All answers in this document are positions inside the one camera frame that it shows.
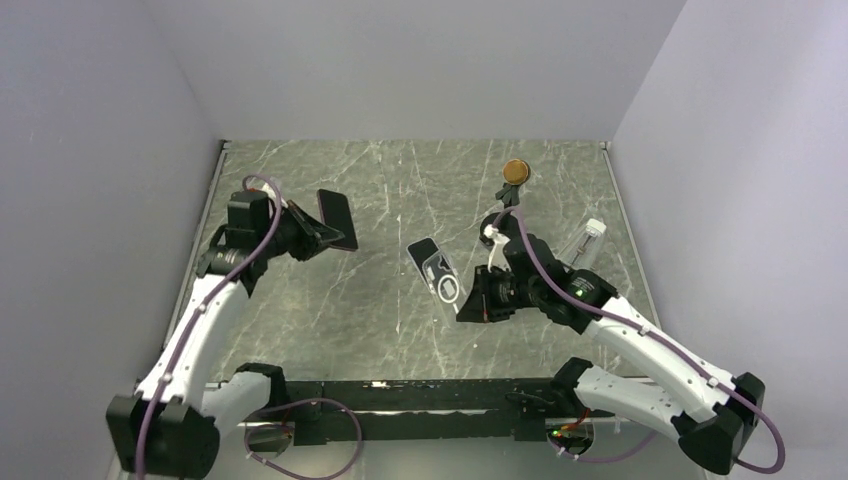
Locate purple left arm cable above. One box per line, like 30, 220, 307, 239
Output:
134, 174, 364, 480

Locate gold microphone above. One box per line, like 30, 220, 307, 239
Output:
502, 158, 531, 186

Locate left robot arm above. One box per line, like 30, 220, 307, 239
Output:
106, 189, 358, 479

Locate black base bar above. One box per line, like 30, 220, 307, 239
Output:
247, 378, 590, 446

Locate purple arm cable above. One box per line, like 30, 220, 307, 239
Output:
491, 206, 787, 476
134, 174, 364, 480

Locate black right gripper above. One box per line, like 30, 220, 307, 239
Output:
458, 263, 543, 322

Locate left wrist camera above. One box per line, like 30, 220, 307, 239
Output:
256, 184, 285, 205

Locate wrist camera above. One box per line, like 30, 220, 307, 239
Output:
483, 225, 510, 271
256, 184, 285, 205

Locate clear phone case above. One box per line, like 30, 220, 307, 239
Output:
423, 253, 466, 323

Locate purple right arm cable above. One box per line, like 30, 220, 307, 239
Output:
491, 206, 787, 476

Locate dark phone purple edge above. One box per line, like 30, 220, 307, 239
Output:
317, 189, 359, 252

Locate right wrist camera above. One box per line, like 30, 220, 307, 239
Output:
483, 225, 510, 271

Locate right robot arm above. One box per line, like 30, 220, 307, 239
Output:
457, 227, 765, 475

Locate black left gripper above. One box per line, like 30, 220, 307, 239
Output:
257, 200, 344, 262

